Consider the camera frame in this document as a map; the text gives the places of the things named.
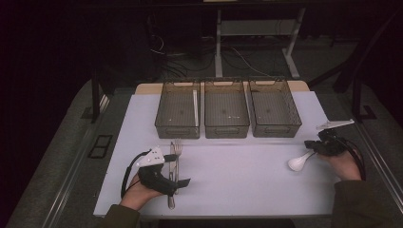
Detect black floor cables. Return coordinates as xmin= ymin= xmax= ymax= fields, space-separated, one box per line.
xmin=148 ymin=15 xmax=220 ymax=80

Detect smoky transparent plastic basket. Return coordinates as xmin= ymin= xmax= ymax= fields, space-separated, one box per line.
xmin=203 ymin=78 xmax=251 ymax=140
xmin=247 ymin=76 xmax=303 ymax=139
xmin=154 ymin=79 xmax=202 ymax=140

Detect person's left hand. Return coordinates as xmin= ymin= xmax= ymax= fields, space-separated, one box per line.
xmin=120 ymin=173 xmax=165 ymax=212

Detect white desk frame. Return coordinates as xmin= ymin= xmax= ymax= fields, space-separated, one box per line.
xmin=214 ymin=8 xmax=307 ymax=80

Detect metal rail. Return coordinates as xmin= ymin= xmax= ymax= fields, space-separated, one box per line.
xmin=41 ymin=94 xmax=110 ymax=228
xmin=354 ymin=122 xmax=403 ymax=205

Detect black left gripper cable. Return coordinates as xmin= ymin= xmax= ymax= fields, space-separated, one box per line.
xmin=120 ymin=150 xmax=151 ymax=200

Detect black metal stand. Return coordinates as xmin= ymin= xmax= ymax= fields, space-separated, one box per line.
xmin=89 ymin=69 xmax=110 ymax=124
xmin=351 ymin=75 xmax=378 ymax=123

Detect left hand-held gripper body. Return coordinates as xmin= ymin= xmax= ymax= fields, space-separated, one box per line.
xmin=135 ymin=145 xmax=179 ymax=198

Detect steel table knife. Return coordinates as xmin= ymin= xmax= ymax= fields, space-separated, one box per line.
xmin=167 ymin=141 xmax=177 ymax=210

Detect white ceramic spoon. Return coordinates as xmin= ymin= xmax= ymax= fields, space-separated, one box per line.
xmin=287 ymin=149 xmax=317 ymax=173

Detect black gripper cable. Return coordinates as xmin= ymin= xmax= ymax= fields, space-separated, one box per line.
xmin=120 ymin=150 xmax=151 ymax=200
xmin=336 ymin=136 xmax=367 ymax=182

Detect white floor cable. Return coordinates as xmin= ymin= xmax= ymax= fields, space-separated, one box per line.
xmin=232 ymin=47 xmax=270 ymax=77

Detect steel fork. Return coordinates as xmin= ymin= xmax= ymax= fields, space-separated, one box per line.
xmin=173 ymin=139 xmax=183 ymax=196

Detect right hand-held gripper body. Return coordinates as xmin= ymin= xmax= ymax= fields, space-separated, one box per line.
xmin=312 ymin=118 xmax=355 ymax=157

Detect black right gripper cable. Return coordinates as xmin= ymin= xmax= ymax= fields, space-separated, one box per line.
xmin=336 ymin=136 xmax=367 ymax=182

